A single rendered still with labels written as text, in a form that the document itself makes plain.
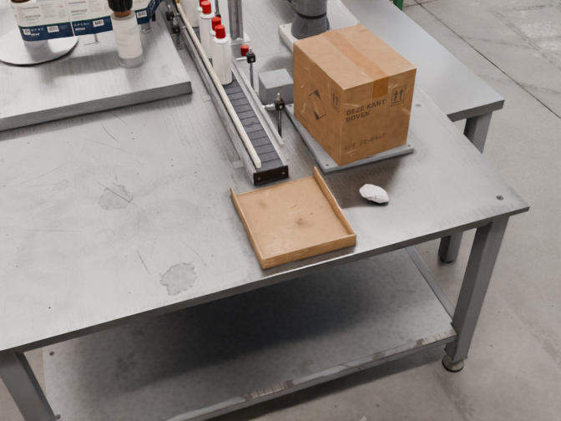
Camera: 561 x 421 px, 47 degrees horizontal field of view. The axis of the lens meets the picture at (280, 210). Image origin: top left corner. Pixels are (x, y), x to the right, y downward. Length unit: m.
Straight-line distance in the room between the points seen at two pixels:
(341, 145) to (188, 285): 0.61
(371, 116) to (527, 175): 1.64
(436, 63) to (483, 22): 2.21
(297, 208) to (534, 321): 1.27
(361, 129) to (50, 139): 1.00
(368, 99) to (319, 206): 0.33
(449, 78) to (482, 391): 1.13
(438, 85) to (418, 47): 0.27
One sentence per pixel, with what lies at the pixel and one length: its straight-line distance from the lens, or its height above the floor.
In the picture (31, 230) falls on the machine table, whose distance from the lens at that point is 1.92.
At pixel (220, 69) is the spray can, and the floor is 0.94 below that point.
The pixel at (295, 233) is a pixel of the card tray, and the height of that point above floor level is 0.83.
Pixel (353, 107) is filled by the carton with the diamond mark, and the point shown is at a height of 1.05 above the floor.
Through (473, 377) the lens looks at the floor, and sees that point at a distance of 2.55.
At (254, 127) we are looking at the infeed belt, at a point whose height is 0.88.
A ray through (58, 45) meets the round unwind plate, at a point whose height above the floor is 0.89.
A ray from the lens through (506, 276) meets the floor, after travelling 2.90.
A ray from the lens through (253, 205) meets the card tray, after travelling 1.84.
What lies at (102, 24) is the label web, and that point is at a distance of 2.59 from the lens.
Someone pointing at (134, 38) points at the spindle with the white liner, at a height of 0.99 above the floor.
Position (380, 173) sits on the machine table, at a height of 0.83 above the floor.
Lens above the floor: 2.08
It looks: 43 degrees down
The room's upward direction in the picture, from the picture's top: 2 degrees counter-clockwise
